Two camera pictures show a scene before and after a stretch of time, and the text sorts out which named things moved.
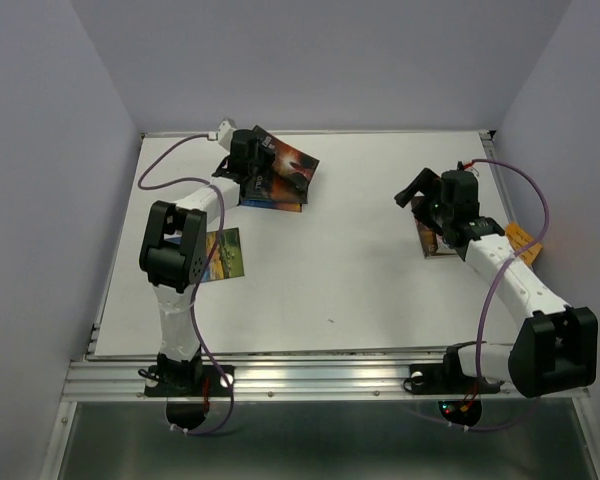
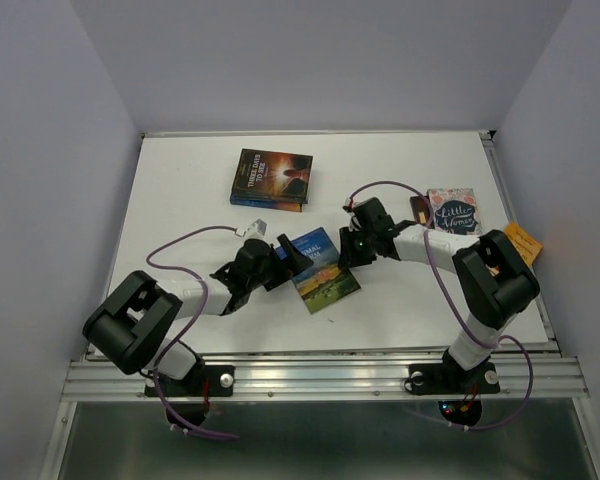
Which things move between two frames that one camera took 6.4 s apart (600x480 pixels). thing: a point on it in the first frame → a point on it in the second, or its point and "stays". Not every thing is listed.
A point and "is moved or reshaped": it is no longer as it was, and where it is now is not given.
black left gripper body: [262, 161] → [259, 279]
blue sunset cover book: [288, 206] stays
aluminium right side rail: [494, 151] stays
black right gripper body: [432, 212] → [354, 245]
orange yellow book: [519, 239] stays
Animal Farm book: [226, 261] → [325, 282]
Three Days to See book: [288, 178] is moved or reshaped
